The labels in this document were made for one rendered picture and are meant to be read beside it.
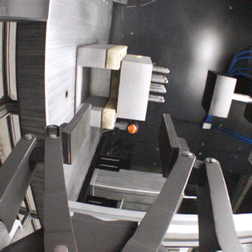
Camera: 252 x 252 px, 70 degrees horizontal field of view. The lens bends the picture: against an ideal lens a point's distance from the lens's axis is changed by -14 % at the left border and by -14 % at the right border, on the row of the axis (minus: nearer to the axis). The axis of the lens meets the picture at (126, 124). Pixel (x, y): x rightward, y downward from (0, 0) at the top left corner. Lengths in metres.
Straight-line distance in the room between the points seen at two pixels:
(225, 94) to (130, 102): 0.20
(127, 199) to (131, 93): 0.28
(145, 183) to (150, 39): 0.41
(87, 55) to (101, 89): 0.11
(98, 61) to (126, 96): 0.07
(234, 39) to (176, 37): 0.19
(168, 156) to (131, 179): 0.38
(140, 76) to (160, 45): 0.32
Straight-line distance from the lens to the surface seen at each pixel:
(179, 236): 0.37
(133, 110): 0.34
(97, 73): 0.40
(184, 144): 0.18
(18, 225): 0.28
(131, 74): 0.33
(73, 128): 0.16
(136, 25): 0.64
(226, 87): 0.43
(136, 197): 0.52
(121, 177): 0.53
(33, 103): 0.25
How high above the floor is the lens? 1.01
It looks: 1 degrees down
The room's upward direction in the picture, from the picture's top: 97 degrees clockwise
